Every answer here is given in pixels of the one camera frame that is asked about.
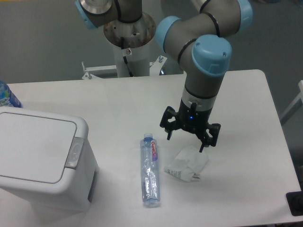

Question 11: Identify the white metal base bracket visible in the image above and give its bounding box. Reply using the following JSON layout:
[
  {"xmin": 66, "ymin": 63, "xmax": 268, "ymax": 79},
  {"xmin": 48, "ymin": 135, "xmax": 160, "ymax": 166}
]
[{"xmin": 81, "ymin": 55, "xmax": 168, "ymax": 80}]

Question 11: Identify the white push-button trash can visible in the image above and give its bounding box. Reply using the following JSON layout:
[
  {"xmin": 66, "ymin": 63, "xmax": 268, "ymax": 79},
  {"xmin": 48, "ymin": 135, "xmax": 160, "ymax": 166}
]
[{"xmin": 0, "ymin": 107, "xmax": 99, "ymax": 211}]

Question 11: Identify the black cable on pedestal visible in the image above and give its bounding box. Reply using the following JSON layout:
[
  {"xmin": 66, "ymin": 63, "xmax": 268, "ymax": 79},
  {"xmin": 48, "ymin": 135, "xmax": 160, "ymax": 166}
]
[{"xmin": 120, "ymin": 36, "xmax": 134, "ymax": 78}]

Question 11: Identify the blue patterned bottle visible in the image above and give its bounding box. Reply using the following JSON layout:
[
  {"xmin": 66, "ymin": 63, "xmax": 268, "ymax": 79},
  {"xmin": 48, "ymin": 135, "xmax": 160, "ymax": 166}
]
[{"xmin": 0, "ymin": 81, "xmax": 23, "ymax": 108}]

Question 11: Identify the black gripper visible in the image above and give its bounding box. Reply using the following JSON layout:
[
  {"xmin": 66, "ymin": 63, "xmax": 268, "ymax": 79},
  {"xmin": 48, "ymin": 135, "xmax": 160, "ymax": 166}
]
[{"xmin": 160, "ymin": 100, "xmax": 221, "ymax": 153}]

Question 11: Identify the crumpled white plastic wrapper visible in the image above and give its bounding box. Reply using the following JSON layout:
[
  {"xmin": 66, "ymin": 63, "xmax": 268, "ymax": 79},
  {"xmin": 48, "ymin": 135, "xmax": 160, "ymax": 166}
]
[{"xmin": 164, "ymin": 146, "xmax": 209, "ymax": 182}]

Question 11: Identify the white frame at right edge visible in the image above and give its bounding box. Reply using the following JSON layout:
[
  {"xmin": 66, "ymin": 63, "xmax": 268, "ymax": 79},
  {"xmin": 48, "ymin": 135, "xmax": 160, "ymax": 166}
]
[{"xmin": 280, "ymin": 80, "xmax": 303, "ymax": 126}]

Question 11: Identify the clear plastic water bottle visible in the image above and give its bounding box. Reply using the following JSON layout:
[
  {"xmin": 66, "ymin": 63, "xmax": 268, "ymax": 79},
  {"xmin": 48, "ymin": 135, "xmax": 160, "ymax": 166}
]
[{"xmin": 140, "ymin": 133, "xmax": 160, "ymax": 208}]

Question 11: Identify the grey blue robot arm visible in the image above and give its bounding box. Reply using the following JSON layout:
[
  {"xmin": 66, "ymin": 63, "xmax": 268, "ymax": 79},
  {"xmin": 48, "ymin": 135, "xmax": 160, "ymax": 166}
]
[{"xmin": 75, "ymin": 0, "xmax": 253, "ymax": 148}]

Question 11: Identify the black device at table edge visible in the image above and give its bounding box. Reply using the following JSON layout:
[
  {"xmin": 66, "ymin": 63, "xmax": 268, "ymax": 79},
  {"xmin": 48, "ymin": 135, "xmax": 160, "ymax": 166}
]
[{"xmin": 286, "ymin": 191, "xmax": 303, "ymax": 217}]

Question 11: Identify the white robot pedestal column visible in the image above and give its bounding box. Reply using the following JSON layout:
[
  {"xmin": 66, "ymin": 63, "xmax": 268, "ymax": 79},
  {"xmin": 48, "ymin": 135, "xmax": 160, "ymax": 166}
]
[{"xmin": 104, "ymin": 12, "xmax": 156, "ymax": 77}]

